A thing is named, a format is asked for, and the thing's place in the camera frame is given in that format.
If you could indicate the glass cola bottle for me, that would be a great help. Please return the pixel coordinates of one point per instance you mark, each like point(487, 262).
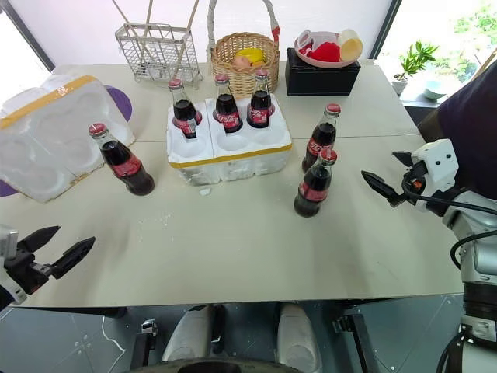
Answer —
point(128, 165)
point(312, 186)
point(226, 109)
point(184, 110)
point(320, 141)
point(260, 107)

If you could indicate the potted green plant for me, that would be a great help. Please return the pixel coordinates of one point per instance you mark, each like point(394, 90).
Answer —
point(411, 62)

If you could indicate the pink plate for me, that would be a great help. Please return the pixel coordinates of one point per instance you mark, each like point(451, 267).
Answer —
point(310, 60)

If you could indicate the black rectangular box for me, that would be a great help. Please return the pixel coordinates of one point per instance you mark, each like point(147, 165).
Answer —
point(318, 79)

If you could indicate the black table leg bracket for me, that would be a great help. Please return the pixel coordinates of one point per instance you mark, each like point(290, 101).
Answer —
point(147, 342)
point(351, 334)

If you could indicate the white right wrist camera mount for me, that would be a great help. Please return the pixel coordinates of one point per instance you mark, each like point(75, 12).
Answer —
point(436, 161)

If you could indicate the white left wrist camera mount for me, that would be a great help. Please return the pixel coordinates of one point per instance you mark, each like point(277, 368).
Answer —
point(8, 287)

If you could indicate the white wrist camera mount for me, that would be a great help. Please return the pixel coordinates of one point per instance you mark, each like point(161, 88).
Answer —
point(436, 161)
point(8, 287)

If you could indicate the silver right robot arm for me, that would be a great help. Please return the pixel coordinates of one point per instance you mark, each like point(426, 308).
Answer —
point(477, 233)

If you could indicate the white foam lid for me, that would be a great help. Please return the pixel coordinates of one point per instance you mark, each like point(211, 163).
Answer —
point(50, 132)

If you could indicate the purple round mat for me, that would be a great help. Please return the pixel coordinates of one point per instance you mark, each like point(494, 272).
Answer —
point(121, 103)

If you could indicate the cream yellow cup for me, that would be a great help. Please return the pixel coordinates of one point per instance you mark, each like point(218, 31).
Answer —
point(350, 44)

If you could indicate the dark rounded robot body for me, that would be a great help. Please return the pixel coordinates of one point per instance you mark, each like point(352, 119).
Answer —
point(209, 367)

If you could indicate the white and red cup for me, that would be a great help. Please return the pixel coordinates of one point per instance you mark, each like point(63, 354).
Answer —
point(303, 40)

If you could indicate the pale ceramic bowl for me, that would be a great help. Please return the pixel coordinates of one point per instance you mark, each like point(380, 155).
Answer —
point(434, 91)

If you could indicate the wooden stick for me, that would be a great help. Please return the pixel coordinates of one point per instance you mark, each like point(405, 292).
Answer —
point(190, 19)
point(126, 19)

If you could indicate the grey rounded robot leg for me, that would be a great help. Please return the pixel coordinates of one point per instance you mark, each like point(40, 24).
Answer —
point(188, 334)
point(297, 338)

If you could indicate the yellow toy fruit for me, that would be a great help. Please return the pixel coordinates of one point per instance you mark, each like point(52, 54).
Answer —
point(251, 54)

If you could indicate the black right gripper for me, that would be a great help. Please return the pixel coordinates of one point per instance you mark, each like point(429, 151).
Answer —
point(414, 188)

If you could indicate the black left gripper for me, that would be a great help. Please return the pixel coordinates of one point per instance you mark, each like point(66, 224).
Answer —
point(27, 272)

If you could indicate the red toy food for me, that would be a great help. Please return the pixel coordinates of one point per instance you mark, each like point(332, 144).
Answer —
point(327, 51)

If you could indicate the dark window frame post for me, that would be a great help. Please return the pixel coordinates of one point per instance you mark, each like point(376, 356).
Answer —
point(388, 27)
point(29, 37)

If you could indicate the person in dark shirt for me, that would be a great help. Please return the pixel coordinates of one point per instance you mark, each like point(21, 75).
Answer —
point(475, 128)

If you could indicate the peach coloured toy fruit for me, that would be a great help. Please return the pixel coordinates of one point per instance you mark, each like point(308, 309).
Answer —
point(242, 62)

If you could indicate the white foam bottle crate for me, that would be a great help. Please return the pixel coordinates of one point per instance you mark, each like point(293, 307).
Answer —
point(233, 155)

